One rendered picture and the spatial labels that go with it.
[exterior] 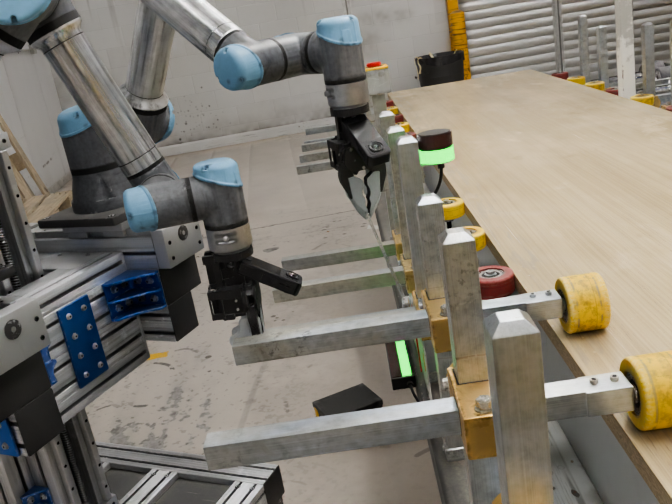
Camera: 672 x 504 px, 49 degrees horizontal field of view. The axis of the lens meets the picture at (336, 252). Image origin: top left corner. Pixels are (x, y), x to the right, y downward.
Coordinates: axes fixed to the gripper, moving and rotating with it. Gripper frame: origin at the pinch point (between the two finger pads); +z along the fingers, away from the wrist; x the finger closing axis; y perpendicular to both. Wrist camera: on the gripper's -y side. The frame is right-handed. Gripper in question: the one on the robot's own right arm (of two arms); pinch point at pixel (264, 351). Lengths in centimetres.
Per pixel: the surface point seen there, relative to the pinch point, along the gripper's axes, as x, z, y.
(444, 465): 23.8, 11.9, -27.9
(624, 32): -160, -33, -126
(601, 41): -219, -25, -138
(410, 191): -2.3, -24.9, -29.6
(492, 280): 3.4, -8.9, -41.2
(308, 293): -23.6, -0.8, -7.6
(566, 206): -34, -9, -65
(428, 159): -1.6, -30.1, -33.1
